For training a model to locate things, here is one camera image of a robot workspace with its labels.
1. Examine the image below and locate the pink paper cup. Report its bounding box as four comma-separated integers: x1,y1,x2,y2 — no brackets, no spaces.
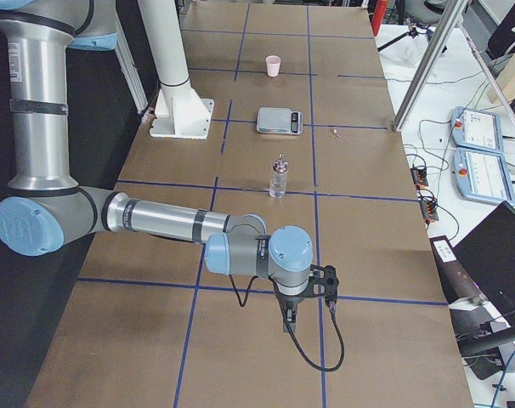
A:
265,55,281,77

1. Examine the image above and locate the glass sauce dispenser bottle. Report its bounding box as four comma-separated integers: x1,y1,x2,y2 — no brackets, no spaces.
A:
269,153,289,199

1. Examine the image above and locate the grey digital kitchen scale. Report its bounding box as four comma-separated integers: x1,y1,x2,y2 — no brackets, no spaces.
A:
257,107,303,135

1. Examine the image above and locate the orange black connector block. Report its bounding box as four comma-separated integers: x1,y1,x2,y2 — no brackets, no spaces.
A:
410,165,428,189

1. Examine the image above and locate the black computer monitor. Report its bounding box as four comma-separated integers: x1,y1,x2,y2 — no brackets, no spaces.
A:
454,201,515,323

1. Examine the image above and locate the lower teach pendant tablet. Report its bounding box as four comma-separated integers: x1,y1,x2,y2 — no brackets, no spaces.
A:
452,148,515,206

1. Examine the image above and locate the teach pendant tablet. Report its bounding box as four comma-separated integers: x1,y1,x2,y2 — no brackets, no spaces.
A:
450,106,504,153
452,148,515,206

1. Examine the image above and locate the upper teach pendant tablet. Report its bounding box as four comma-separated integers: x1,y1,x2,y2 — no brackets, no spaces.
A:
450,106,504,153

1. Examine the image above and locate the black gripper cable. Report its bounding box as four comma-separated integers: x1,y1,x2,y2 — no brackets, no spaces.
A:
227,274,346,373

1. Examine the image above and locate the white pedestal column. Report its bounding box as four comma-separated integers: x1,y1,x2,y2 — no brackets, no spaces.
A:
138,0,214,139

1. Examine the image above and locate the aluminium frame post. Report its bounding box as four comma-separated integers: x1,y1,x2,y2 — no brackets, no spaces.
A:
392,0,468,132

